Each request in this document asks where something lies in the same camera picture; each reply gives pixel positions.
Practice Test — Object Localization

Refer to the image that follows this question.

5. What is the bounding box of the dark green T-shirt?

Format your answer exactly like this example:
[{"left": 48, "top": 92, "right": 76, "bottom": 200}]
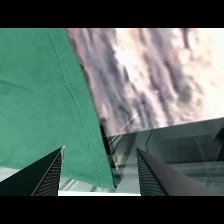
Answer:
[{"left": 0, "top": 28, "right": 117, "bottom": 189}]

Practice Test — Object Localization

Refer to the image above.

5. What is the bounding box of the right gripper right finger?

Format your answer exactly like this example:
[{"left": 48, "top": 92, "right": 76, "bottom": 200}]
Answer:
[{"left": 136, "top": 147, "right": 216, "bottom": 197}]

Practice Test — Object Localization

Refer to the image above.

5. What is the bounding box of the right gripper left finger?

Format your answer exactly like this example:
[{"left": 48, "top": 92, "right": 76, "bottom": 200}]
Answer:
[{"left": 0, "top": 145, "right": 65, "bottom": 197}]

